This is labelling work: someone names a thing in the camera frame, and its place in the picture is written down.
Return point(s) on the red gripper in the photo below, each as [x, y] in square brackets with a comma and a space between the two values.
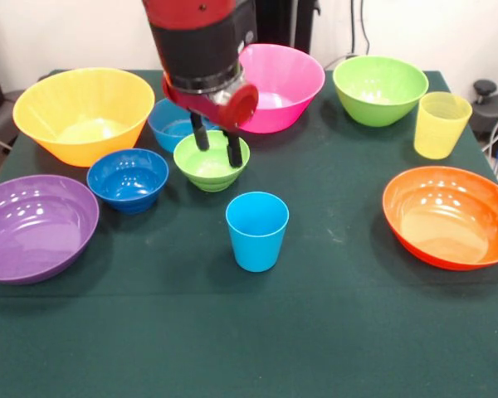
[216, 108]

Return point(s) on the small dark blue bowl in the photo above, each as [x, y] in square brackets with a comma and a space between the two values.
[126, 178]

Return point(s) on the light blue plastic cup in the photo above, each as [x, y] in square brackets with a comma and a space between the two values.
[257, 248]

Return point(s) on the large green plastic bowl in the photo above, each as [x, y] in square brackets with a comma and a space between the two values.
[377, 83]

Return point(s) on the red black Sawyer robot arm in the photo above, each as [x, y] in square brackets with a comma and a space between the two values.
[199, 45]

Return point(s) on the small green plastic bowl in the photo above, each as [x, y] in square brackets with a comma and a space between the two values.
[209, 174]

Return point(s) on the translucent light blue bowl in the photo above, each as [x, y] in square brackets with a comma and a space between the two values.
[168, 124]

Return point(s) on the large pink plastic bowl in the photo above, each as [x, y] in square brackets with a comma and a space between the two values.
[286, 74]

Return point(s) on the large yellow plastic bowl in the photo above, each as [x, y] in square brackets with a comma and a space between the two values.
[79, 95]

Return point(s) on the dark green tablecloth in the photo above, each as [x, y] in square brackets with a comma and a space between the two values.
[249, 331]

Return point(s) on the shallow purple plastic bowl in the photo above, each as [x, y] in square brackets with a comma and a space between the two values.
[33, 232]

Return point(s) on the translucent yellow plastic cup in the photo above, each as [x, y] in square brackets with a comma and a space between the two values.
[437, 132]

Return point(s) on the shallow orange plastic bowl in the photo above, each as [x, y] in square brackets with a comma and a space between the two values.
[448, 219]

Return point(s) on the black knob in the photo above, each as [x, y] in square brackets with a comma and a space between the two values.
[484, 88]

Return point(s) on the black round base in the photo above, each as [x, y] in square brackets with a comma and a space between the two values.
[496, 112]

